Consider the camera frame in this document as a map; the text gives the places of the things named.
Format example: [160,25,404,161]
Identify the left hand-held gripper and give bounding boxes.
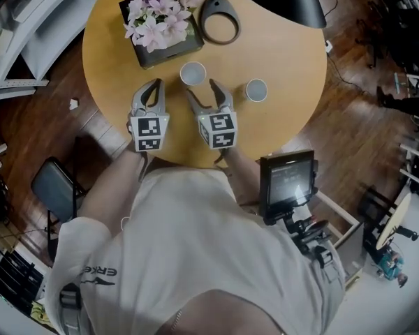
[128,78,171,152]

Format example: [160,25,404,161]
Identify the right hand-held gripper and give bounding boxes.
[185,78,239,151]

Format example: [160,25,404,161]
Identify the white cup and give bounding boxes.
[245,78,268,103]
[179,61,207,86]

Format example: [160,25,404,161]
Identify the person's left forearm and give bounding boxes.
[78,148,147,228]

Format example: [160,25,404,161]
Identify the person's right forearm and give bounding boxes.
[223,147,266,205]

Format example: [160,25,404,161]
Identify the black square tray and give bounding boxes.
[117,0,205,70]

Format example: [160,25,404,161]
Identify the pink flowers in white pot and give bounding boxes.
[123,0,207,54]

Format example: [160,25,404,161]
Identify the black tablet screen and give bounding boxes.
[258,149,318,225]

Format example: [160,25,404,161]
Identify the white shelf unit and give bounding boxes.
[0,0,112,103]

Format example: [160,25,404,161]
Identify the black folding chair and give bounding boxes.
[30,157,88,261]

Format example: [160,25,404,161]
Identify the person's white shirt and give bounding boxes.
[45,165,346,335]

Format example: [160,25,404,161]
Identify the person's bare chest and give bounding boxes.
[156,290,287,335]

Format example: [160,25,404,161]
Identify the small round pale table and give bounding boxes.
[376,192,412,251]

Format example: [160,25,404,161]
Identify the grey harness strap with buckle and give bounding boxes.
[312,244,345,282]
[59,284,84,335]

